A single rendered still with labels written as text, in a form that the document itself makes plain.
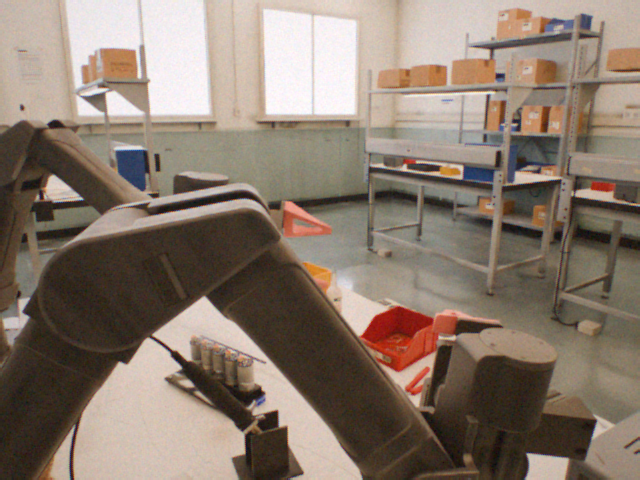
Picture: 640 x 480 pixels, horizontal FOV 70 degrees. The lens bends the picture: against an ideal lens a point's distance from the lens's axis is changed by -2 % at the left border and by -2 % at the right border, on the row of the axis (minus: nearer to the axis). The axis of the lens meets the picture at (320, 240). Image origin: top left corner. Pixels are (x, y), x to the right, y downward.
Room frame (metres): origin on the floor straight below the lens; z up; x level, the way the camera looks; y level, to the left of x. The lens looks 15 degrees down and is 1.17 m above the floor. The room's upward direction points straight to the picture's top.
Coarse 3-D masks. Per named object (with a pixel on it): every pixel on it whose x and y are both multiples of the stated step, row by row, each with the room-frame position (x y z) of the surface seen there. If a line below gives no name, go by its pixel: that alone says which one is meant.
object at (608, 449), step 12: (624, 420) 0.43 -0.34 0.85; (636, 420) 0.43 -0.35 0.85; (612, 432) 0.41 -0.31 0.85; (624, 432) 0.41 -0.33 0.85; (636, 432) 0.41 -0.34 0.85; (600, 444) 0.40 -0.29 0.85; (612, 444) 0.40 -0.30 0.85; (624, 444) 0.39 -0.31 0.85; (636, 444) 0.39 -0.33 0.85; (588, 456) 0.38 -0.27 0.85; (600, 456) 0.38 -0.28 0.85; (612, 456) 0.38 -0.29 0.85; (624, 456) 0.38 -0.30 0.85; (636, 456) 0.38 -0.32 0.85; (576, 468) 0.38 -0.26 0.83; (588, 468) 0.37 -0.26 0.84; (600, 468) 0.36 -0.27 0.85; (612, 468) 0.36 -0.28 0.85; (624, 468) 0.36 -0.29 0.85; (636, 468) 0.36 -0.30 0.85
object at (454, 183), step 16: (512, 64) 2.86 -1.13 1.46; (368, 80) 3.98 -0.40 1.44; (512, 80) 2.85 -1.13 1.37; (368, 96) 3.97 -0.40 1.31; (512, 96) 2.85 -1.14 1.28; (368, 112) 3.97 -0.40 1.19; (512, 112) 2.86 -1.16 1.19; (368, 128) 3.97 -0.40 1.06; (432, 144) 3.36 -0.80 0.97; (448, 144) 3.23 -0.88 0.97; (432, 160) 3.35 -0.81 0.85; (384, 176) 3.82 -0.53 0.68; (400, 176) 3.66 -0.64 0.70; (416, 176) 3.47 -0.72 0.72; (432, 176) 3.33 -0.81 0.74; (448, 176) 3.26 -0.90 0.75; (528, 176) 3.28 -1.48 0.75; (544, 176) 3.28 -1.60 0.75; (464, 192) 3.13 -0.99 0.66; (480, 192) 3.02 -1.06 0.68; (368, 224) 3.97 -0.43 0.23; (416, 224) 4.27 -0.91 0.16; (496, 224) 2.89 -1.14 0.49; (544, 224) 3.24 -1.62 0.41; (368, 240) 3.97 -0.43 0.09; (400, 240) 3.65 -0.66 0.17; (496, 240) 2.88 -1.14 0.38; (544, 240) 3.23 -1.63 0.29; (448, 256) 3.21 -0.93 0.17; (496, 256) 2.89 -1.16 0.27; (544, 256) 3.21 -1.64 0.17; (496, 272) 2.91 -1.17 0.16; (544, 272) 3.22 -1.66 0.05
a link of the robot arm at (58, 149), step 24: (24, 120) 0.65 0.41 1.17; (72, 120) 0.74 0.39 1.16; (0, 144) 0.66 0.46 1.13; (24, 144) 0.66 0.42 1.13; (48, 144) 0.66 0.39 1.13; (72, 144) 0.68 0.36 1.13; (0, 168) 0.67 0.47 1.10; (48, 168) 0.67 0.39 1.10; (72, 168) 0.66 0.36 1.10; (96, 168) 0.67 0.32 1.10; (96, 192) 0.66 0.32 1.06; (120, 192) 0.65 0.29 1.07
